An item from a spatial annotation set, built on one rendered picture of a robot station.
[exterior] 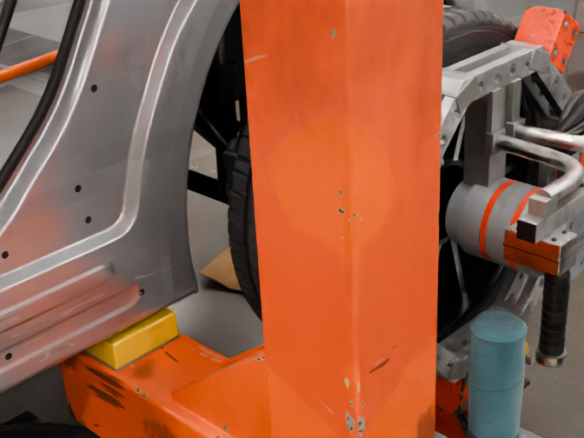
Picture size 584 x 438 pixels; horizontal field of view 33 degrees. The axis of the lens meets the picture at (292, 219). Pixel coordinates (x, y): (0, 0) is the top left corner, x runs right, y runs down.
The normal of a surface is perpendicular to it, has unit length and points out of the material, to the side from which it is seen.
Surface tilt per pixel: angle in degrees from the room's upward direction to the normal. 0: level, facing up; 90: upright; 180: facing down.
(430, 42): 90
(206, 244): 0
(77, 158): 90
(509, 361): 87
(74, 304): 90
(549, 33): 55
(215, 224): 0
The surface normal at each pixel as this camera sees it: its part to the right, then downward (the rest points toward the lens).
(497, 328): -0.05, -0.90
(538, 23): -0.59, -0.23
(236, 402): -0.69, 0.34
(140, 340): 0.72, 0.26
